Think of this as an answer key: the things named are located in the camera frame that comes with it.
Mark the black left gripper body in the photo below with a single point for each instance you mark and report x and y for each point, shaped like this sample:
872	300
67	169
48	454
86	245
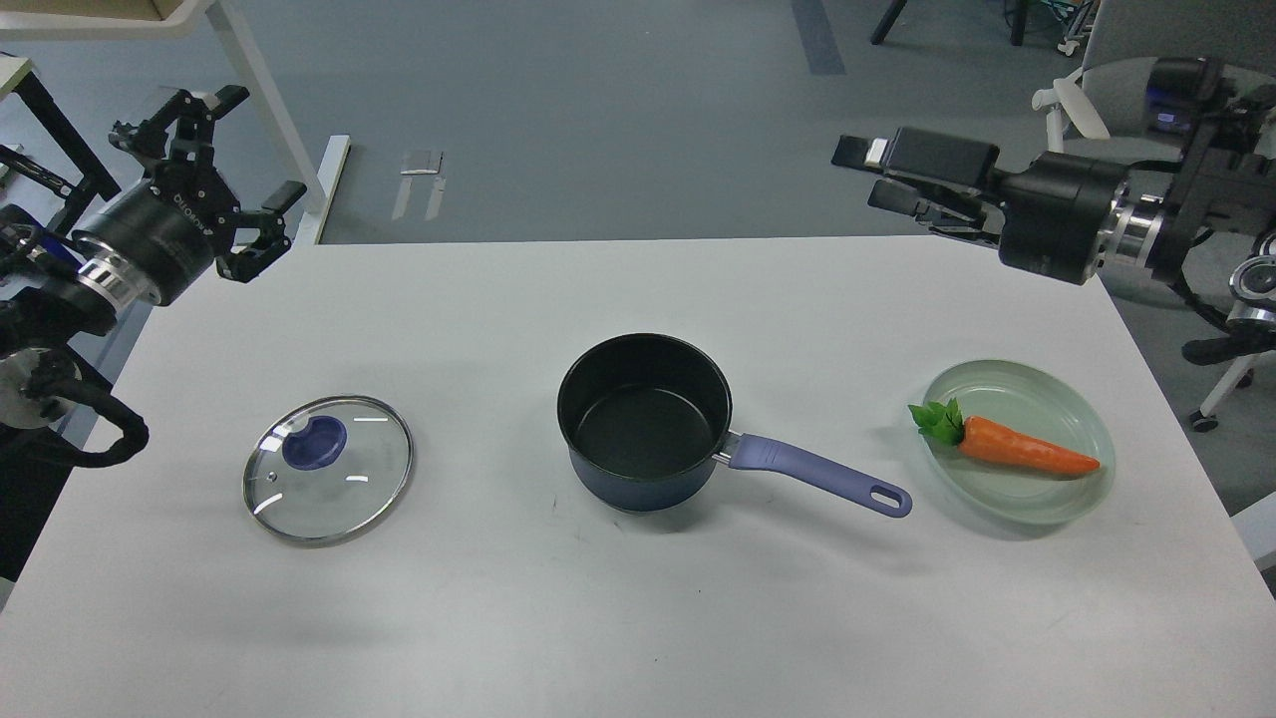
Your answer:
150	244

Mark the orange toy carrot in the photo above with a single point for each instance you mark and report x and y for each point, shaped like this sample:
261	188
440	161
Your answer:
983	439

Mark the green glass plate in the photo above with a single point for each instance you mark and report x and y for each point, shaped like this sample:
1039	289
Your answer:
1037	404

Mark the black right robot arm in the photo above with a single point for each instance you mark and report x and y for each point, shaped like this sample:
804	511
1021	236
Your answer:
1064	216

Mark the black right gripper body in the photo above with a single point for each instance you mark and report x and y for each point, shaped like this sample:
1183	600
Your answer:
1053	212

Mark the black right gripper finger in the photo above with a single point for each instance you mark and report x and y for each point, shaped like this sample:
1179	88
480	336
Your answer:
920	155
939	210

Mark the black metal rack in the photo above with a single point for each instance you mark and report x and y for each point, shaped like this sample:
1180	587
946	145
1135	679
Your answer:
43	204

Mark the blue saucepan with handle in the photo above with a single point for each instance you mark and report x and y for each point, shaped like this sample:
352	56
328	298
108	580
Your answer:
647	420

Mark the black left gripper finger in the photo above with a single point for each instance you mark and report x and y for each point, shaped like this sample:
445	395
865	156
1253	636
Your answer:
272	242
174	146

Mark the grey office chair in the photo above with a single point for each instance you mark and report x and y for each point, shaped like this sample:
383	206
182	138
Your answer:
1220	181

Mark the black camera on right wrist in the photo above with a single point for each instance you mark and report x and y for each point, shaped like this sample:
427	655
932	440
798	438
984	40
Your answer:
1180	92

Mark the white desk leg frame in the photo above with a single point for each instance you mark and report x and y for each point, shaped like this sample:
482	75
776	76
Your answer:
46	21

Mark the glass pot lid blue knob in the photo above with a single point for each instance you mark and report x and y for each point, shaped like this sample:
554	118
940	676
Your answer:
329	471

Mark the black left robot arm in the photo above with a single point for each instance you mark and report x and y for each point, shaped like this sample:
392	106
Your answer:
59	412

